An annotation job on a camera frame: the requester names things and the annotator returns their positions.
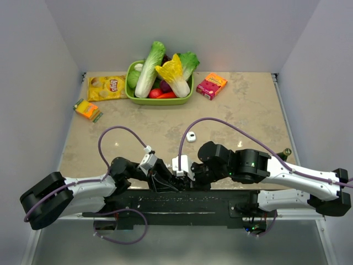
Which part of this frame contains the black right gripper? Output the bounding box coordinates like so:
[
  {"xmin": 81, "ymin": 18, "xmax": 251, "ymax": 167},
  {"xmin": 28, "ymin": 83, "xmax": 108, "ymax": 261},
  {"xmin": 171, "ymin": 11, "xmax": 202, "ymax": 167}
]
[{"xmin": 184, "ymin": 161, "xmax": 231, "ymax": 192}]

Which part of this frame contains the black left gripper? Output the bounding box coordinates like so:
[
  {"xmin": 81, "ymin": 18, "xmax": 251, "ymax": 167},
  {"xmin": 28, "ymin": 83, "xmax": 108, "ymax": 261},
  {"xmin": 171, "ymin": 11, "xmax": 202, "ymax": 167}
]
[{"xmin": 127, "ymin": 158, "xmax": 181, "ymax": 193}]

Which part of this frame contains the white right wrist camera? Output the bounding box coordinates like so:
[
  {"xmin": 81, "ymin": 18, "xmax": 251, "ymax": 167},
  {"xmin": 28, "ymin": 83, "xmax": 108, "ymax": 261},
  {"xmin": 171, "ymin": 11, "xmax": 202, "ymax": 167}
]
[{"xmin": 172, "ymin": 155, "xmax": 195, "ymax": 181}]

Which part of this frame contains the pink orange snack box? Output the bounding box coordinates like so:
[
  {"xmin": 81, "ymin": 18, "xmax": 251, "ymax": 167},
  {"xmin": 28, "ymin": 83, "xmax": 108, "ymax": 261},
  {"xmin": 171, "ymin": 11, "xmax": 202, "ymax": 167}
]
[{"xmin": 196, "ymin": 73, "xmax": 228, "ymax": 100}]

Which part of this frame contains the yellow white cabbage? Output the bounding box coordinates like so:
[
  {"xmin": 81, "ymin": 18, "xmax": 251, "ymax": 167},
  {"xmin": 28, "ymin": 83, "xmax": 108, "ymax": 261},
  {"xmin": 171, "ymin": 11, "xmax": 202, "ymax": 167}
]
[{"xmin": 155, "ymin": 54, "xmax": 190, "ymax": 98}]

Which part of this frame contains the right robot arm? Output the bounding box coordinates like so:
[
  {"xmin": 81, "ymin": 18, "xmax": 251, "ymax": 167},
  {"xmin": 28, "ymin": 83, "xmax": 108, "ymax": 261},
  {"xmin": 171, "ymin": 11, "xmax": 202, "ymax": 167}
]
[{"xmin": 178, "ymin": 141, "xmax": 351, "ymax": 217}]

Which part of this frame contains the green lettuce leaf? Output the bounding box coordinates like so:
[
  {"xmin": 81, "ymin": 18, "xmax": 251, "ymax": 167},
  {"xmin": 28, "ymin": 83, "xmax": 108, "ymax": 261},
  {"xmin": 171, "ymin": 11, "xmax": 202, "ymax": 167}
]
[{"xmin": 178, "ymin": 51, "xmax": 200, "ymax": 81}]

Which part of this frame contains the purple onion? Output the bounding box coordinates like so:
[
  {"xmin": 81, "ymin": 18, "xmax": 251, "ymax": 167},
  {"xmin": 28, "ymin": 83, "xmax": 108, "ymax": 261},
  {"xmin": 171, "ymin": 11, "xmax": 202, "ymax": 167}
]
[{"xmin": 159, "ymin": 80, "xmax": 172, "ymax": 93}]

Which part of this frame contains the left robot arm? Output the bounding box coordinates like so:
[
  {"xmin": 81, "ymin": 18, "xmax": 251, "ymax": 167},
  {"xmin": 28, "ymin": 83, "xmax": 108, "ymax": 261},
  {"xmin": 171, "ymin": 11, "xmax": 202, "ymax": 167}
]
[{"xmin": 20, "ymin": 154, "xmax": 181, "ymax": 230}]

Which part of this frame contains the red tomato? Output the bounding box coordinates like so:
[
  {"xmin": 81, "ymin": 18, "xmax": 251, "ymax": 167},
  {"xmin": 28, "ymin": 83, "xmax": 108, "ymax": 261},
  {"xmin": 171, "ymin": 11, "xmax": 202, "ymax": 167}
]
[{"xmin": 148, "ymin": 88, "xmax": 163, "ymax": 99}]

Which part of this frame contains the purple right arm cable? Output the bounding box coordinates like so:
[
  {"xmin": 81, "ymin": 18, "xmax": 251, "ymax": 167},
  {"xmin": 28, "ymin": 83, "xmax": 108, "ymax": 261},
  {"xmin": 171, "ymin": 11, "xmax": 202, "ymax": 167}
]
[{"xmin": 178, "ymin": 117, "xmax": 353, "ymax": 189}]

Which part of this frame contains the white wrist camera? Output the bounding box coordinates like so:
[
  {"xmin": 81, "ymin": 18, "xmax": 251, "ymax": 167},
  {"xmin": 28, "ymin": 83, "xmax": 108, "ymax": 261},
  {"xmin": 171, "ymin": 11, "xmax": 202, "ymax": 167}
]
[
  {"xmin": 138, "ymin": 145, "xmax": 158, "ymax": 176},
  {"xmin": 172, "ymin": 155, "xmax": 195, "ymax": 181}
]

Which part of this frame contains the round green vegetable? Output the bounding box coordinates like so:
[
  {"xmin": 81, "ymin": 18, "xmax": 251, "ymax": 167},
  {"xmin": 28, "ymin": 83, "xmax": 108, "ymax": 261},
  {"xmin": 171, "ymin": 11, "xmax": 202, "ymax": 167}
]
[{"xmin": 127, "ymin": 70, "xmax": 141, "ymax": 89}]

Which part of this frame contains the yellow Lays chips bag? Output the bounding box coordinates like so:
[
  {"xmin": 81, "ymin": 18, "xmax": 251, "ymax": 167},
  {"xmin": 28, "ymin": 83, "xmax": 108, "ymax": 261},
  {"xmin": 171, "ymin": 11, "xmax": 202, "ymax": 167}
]
[{"xmin": 87, "ymin": 75, "xmax": 127, "ymax": 102}]

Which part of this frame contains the orange carrot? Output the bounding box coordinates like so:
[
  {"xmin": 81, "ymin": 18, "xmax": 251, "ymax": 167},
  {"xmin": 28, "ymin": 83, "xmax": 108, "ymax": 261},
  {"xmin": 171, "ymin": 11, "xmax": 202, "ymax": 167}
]
[{"xmin": 157, "ymin": 92, "xmax": 177, "ymax": 99}]

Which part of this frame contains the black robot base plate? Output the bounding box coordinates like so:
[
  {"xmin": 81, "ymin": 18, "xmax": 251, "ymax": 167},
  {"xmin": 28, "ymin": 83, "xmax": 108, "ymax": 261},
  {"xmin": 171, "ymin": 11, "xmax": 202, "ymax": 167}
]
[{"xmin": 83, "ymin": 189, "xmax": 275, "ymax": 229}]

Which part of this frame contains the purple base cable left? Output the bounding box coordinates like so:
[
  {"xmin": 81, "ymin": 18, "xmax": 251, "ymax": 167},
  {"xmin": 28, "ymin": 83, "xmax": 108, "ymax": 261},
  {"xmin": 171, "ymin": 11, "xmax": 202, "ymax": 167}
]
[{"xmin": 93, "ymin": 208, "xmax": 148, "ymax": 245}]

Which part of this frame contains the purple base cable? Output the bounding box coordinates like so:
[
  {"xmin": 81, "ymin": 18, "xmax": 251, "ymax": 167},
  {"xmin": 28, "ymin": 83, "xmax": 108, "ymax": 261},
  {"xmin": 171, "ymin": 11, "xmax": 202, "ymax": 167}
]
[
  {"xmin": 248, "ymin": 211, "xmax": 279, "ymax": 238},
  {"xmin": 93, "ymin": 208, "xmax": 148, "ymax": 245}
]

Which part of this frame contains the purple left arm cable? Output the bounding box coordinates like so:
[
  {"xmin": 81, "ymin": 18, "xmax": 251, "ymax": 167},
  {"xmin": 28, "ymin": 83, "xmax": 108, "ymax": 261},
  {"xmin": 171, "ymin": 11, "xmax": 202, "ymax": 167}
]
[{"xmin": 23, "ymin": 125, "xmax": 151, "ymax": 223}]

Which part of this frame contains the green glass bottle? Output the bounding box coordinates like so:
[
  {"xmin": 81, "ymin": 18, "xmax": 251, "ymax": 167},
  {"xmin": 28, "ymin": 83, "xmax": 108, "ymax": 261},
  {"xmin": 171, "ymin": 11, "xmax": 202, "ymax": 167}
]
[{"xmin": 276, "ymin": 148, "xmax": 292, "ymax": 161}]

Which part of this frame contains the green plastic basket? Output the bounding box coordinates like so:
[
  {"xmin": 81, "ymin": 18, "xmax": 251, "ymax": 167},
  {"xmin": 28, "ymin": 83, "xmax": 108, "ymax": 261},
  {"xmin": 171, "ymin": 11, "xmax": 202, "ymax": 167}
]
[{"xmin": 125, "ymin": 75, "xmax": 195, "ymax": 106}]

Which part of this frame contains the green white napa cabbage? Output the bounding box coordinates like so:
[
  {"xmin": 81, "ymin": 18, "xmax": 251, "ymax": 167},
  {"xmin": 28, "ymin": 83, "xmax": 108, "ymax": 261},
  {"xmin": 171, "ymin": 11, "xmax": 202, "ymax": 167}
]
[{"xmin": 135, "ymin": 41, "xmax": 165, "ymax": 98}]

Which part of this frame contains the white earbud charging case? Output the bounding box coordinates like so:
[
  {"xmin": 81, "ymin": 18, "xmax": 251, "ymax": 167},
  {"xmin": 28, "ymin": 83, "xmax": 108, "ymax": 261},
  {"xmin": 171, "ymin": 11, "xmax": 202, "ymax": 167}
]
[{"xmin": 186, "ymin": 131, "xmax": 196, "ymax": 142}]

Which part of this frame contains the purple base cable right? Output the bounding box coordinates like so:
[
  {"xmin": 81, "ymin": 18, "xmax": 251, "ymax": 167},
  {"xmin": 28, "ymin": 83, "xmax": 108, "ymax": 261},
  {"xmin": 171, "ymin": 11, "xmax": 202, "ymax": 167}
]
[{"xmin": 248, "ymin": 211, "xmax": 279, "ymax": 238}]

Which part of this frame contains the orange yellow sponge pack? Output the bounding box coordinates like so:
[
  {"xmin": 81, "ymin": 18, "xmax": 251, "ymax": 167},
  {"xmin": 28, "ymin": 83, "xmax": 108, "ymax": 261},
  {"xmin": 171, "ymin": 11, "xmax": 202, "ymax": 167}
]
[{"xmin": 73, "ymin": 98, "xmax": 103, "ymax": 123}]

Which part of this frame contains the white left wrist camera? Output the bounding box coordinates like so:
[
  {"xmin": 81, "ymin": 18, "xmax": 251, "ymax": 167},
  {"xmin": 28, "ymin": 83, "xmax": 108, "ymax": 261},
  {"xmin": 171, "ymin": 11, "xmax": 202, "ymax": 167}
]
[{"xmin": 138, "ymin": 145, "xmax": 158, "ymax": 176}]

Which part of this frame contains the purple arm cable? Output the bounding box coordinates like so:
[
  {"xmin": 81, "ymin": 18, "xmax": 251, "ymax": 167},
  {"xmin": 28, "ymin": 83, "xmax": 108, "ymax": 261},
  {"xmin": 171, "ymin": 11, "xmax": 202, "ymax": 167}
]
[
  {"xmin": 23, "ymin": 125, "xmax": 151, "ymax": 223},
  {"xmin": 178, "ymin": 117, "xmax": 353, "ymax": 189}
]

